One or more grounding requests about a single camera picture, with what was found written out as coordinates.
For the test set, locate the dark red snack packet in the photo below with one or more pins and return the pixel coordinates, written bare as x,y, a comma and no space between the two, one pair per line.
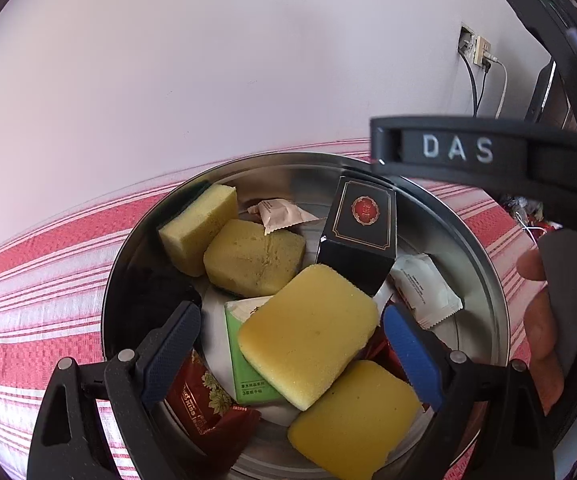
215,423

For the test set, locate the white wall socket adapter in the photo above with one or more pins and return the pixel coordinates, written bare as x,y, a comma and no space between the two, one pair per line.
474,47

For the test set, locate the plain yellow sponge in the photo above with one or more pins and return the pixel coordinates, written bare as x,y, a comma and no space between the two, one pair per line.
244,260

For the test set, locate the round metal cookie tin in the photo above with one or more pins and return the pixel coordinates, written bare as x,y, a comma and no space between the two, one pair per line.
368,423

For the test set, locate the person's right hand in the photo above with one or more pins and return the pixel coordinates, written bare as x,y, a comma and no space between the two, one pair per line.
541,332

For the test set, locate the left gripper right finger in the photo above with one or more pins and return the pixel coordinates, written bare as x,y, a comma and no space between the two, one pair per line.
512,442

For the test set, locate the green yellow scrub sponge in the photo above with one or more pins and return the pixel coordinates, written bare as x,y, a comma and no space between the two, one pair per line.
187,236

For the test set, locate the white green snack packet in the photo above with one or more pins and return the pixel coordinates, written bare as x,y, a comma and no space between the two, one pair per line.
424,290

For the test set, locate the black red carton box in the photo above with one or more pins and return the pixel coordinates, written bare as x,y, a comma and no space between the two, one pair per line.
359,240

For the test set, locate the beige snack packet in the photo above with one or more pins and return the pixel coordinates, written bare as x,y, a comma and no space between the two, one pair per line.
279,214

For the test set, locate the black flat monitor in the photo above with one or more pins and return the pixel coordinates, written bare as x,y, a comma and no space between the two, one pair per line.
549,104

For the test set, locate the cluttered side shelf items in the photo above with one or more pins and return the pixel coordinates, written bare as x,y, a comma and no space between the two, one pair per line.
529,214

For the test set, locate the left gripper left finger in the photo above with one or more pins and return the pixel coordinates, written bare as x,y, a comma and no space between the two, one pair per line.
69,441

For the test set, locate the striped red white tablecloth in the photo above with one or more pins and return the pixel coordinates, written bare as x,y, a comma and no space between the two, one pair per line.
52,279

